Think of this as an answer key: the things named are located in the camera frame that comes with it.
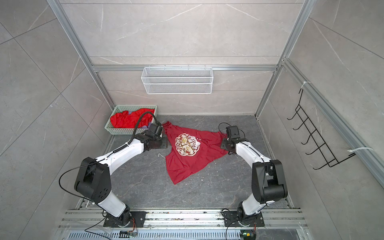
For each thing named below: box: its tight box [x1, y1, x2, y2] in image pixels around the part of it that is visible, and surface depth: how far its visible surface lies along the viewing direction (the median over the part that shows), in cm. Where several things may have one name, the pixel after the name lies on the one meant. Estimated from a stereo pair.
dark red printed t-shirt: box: [162, 121, 229, 185], surface depth 100 cm
